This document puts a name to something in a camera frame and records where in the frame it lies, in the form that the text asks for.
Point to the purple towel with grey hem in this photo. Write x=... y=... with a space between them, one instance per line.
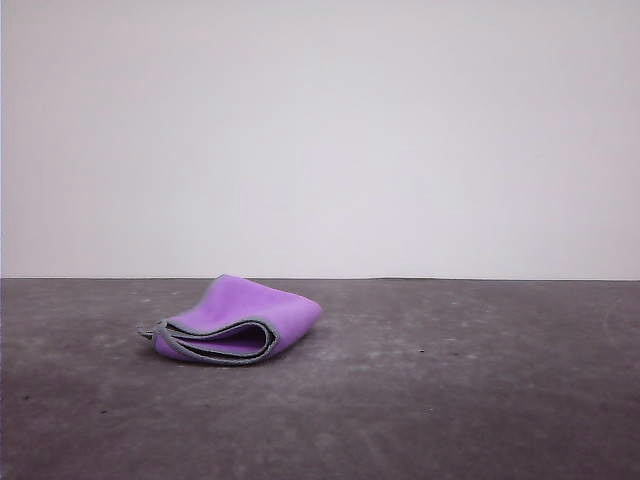
x=250 y=315

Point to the grey table cloth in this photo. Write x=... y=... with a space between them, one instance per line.
x=320 y=425

